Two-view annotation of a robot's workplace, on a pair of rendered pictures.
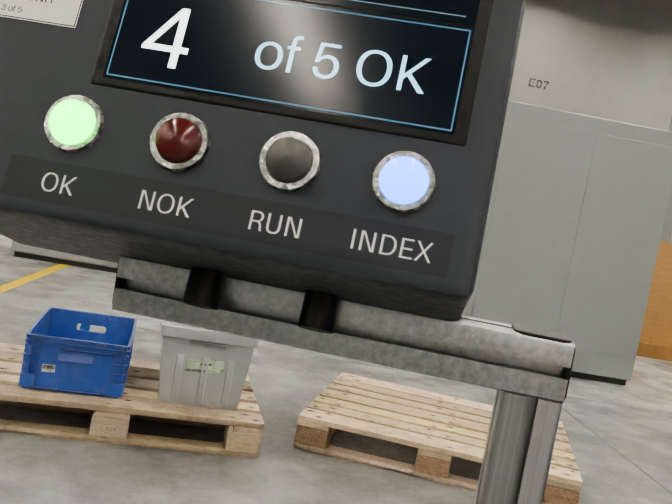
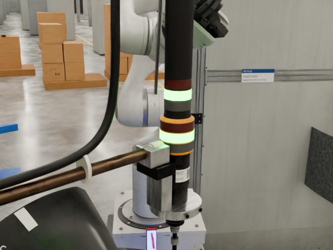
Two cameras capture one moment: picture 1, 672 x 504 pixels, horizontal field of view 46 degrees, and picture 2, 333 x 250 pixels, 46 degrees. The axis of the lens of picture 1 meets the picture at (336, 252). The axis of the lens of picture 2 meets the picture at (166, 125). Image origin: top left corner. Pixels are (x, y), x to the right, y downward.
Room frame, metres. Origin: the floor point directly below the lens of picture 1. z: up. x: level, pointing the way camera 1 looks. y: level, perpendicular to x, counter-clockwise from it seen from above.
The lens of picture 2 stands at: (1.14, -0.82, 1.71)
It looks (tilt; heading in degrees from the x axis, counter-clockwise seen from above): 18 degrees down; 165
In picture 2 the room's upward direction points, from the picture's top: 1 degrees clockwise
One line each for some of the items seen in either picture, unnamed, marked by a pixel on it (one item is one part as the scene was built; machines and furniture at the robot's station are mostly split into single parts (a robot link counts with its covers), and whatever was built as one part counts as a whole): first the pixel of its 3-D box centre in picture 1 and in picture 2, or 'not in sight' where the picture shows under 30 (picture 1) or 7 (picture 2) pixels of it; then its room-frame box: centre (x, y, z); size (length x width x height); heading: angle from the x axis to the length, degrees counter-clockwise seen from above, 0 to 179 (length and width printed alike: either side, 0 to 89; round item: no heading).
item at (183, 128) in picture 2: not in sight; (177, 123); (0.68, -0.68, 1.56); 0.04 x 0.04 x 0.01
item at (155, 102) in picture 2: not in sight; (160, 125); (-0.02, -0.52, 1.33); 0.19 x 0.12 x 0.24; 83
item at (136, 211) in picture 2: not in sight; (150, 186); (-0.03, -0.55, 1.12); 0.19 x 0.19 x 0.18
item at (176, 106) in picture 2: not in sight; (177, 103); (0.68, -0.68, 1.59); 0.03 x 0.03 x 0.01
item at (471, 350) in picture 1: (337, 322); not in sight; (0.41, -0.01, 1.04); 0.24 x 0.03 x 0.03; 82
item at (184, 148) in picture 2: not in sight; (176, 142); (0.68, -0.68, 1.53); 0.04 x 0.04 x 0.01
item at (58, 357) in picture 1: (83, 350); not in sight; (3.36, 1.00, 0.25); 0.60 x 0.41 x 0.22; 12
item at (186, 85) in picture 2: not in sight; (178, 82); (0.68, -0.68, 1.61); 0.03 x 0.03 x 0.01
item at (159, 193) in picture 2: not in sight; (170, 175); (0.69, -0.69, 1.49); 0.09 x 0.07 x 0.10; 117
